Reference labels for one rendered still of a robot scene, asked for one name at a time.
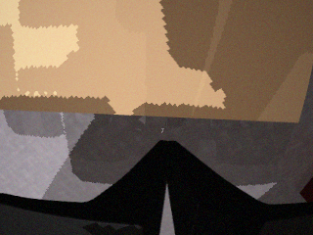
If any tan rectangular board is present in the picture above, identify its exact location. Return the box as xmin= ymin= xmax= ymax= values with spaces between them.
xmin=0 ymin=0 xmax=313 ymax=122

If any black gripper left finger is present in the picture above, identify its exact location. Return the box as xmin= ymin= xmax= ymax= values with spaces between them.
xmin=0 ymin=140 xmax=169 ymax=235

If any red cube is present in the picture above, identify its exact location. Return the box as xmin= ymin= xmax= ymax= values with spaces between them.
xmin=300 ymin=177 xmax=313 ymax=203

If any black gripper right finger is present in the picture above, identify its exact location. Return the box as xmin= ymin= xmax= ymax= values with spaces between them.
xmin=167 ymin=141 xmax=313 ymax=235

